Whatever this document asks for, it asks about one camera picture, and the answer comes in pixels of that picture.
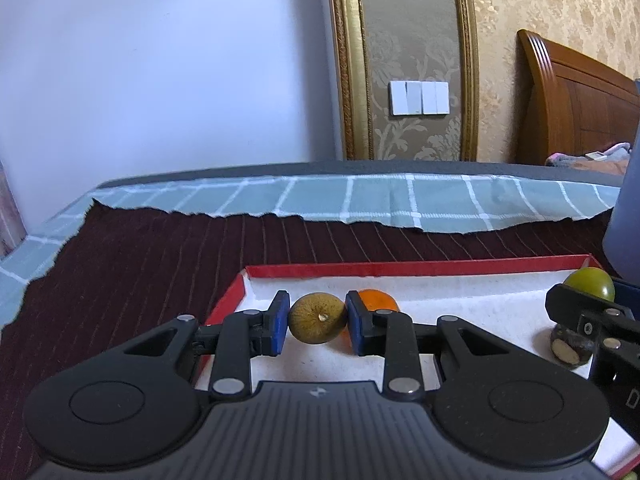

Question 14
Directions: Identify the sugarcane piece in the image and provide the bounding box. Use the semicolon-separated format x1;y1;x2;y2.
549;324;596;365

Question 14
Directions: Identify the white light switch panel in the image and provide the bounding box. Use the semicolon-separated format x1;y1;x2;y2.
389;80;450;116

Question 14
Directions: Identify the wooden headboard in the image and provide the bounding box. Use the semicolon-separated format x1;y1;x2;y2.
515;29;640;173

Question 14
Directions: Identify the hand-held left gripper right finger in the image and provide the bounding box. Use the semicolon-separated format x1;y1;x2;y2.
345;290;518;402

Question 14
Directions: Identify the green round fruit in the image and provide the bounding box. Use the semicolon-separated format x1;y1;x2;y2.
564;267;616;303

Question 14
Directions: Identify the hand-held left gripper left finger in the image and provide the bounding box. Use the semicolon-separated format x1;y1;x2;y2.
117;289;292;402

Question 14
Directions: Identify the blue electric kettle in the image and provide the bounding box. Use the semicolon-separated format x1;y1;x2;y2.
601;77;640;281

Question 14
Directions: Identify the teal checked cloth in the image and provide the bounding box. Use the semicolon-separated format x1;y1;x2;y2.
0;174;623;331

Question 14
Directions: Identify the pink patterned curtain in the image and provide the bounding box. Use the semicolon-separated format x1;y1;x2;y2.
0;160;28;258

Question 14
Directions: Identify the orange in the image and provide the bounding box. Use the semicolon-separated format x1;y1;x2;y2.
342;289;401;341

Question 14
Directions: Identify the red cardboard box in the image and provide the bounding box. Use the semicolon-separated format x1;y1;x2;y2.
192;254;640;480

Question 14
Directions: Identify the pink blanket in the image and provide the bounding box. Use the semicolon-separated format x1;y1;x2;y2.
544;142;632;170

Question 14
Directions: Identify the yellow-brown round fruit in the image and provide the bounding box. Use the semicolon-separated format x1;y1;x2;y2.
289;293;348;346

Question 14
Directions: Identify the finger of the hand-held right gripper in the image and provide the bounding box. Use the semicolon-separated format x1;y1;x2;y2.
614;276;640;321
545;284;639;357

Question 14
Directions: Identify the maroon striped cloth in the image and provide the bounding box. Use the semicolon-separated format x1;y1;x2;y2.
0;199;616;480

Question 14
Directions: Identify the gold wall frame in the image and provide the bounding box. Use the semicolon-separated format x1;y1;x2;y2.
324;0;481;162

